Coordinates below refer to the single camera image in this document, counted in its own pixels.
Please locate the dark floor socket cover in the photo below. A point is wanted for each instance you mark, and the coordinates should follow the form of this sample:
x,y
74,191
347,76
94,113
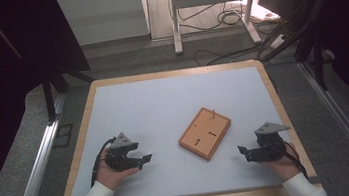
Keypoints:
x,y
63,135

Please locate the orange wooden box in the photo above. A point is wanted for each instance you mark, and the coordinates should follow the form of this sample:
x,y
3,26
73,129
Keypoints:
x,y
205,133

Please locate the white power strip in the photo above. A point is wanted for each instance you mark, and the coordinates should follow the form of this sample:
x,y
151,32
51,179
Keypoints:
x,y
277,42

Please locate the person's left hand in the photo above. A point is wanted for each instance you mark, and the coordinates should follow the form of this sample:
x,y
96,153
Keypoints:
x,y
110,176

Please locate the white table mat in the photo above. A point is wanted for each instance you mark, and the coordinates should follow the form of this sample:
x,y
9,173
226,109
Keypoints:
x,y
163,106

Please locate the black mat clip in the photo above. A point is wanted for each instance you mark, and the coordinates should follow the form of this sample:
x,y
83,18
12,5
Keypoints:
x,y
313,180

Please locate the white cabinet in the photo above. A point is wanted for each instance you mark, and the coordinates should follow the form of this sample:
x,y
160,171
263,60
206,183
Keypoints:
x,y
103,17

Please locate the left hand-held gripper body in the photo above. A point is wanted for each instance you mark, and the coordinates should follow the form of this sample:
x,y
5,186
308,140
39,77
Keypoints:
x,y
119,156

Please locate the wooden table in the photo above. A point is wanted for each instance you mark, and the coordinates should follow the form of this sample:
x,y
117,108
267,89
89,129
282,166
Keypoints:
x,y
176,73

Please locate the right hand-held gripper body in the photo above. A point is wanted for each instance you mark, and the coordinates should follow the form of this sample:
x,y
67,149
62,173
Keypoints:
x,y
271,148

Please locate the person's right hand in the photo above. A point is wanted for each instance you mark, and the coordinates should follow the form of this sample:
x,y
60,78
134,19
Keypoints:
x,y
283,167

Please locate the black metal stand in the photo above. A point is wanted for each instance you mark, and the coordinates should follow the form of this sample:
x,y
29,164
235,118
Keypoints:
x,y
317,60
48,93

